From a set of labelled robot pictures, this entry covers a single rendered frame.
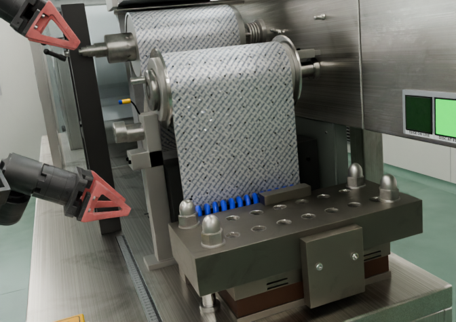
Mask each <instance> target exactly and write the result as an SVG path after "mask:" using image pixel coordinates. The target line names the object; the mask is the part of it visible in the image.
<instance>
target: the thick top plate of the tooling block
mask: <svg viewBox="0 0 456 322"><path fill-rule="evenodd" d="M364 183H365V184H366V186H365V187H364V188H359V189H352V188H347V187H346V184H347V182H346V183H342V184H338V185H334V186H329V187H325V188H320V189H316V190H311V195H309V196H306V197H300V198H297V199H291V200H288V201H283V202H279V203H274V204H271V205H263V204H262V203H255V204H252V205H246V206H243V207H237V208H234V209H228V210H225V211H221V212H216V213H213V214H212V215H215V216H216V217H217V218H218V220H219V222H220V225H221V228H222V229H223V236H224V239H225V244H224V245H223V246H221V247H218V248H212V249H208V248H204V247H202V245H201V242H202V235H201V233H202V231H203V229H202V222H203V220H204V218H205V217H206V216H207V215H204V216H199V217H198V218H199V221H200V225H199V226H198V227H196V228H191V229H181V228H179V227H178V225H179V221H178V222H173V223H169V224H168V228H169V233H170V242H171V247H172V255H173V257H174V259H175V260H176V261H177V263H178V265H179V266H180V267H181V269H182V270H183V272H184V274H185V275H186V277H187V278H188V280H189V281H190V283H191V284H192V286H193V287H194V289H195V291H196V292H197V294H198V295H199V297H202V296H206V295H208V294H213V293H216V292H218V291H223V290H226V289H229V288H232V287H237V286H239V285H243V284H247V283H251V282H253V281H258V280H261V279H264V278H268V277H272V276H274V275H278V274H282V273H286V272H288V271H292V270H296V269H298V268H302V266H301V249H300V240H299V239H300V238H301V237H306V236H310V235H314V234H317V233H321V232H324V231H328V230H332V229H335V228H340V227H343V226H347V225H350V224H357V225H358V226H361V227H362V238H363V250H364V249H368V248H372V247H375V246H378V245H383V244H385V243H389V242H392V241H397V240H399V239H403V238H407V237H410V236H413V235H418V234H420V233H423V206H422V199H418V198H416V197H413V196H410V195H408V194H405V193H401V192H400V191H399V197H400V200H399V201H397V202H393V203H385V202H381V201H379V200H378V196H379V187H380V186H381V185H380V184H377V183H375V182H371V181H369V180H366V179H364ZM208 215H210V214H208Z"/></svg>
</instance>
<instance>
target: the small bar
mask: <svg viewBox="0 0 456 322"><path fill-rule="evenodd" d="M309 195H311V186H310V185H308V184H306V183H302V184H297V185H293V186H288V187H284V188H279V189H275V190H270V191H266V192H263V193H259V201H260V203H262V204H263V205H271V204H274V203H279V202H283V201H288V200H291V199H297V198H300V197H306V196H309Z"/></svg>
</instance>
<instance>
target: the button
mask: <svg viewBox="0 0 456 322"><path fill-rule="evenodd" d="M53 322H85V319H84V315H83V314H80V315H75V316H72V317H68V318H65V319H61V320H57V321H53Z"/></svg>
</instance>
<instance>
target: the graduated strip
mask: <svg viewBox="0 0 456 322"><path fill-rule="evenodd" d="M115 238H116V240H117V243H118V246H119V248H120V251H121V254H122V256H123V258H124V261H125V263H126V266H127V268H128V271H129V274H130V276H131V278H132V282H133V284H134V286H135V289H136V292H137V294H138V297H139V299H140V302H141V304H142V307H143V310H144V312H145V314H146V317H147V320H148V322H164V321H163V319H162V317H161V315H160V313H159V311H158V309H157V306H156V304H155V301H154V299H153V297H152V295H151V292H150V291H149V288H148V286H147V284H146V282H145V279H144V277H143V274H142V273H141V271H140V269H139V266H138V264H137V262H136V259H135V257H134V255H133V253H132V250H131V249H130V246H129V244H128V242H127V239H126V237H125V235H121V236H117V237H115Z"/></svg>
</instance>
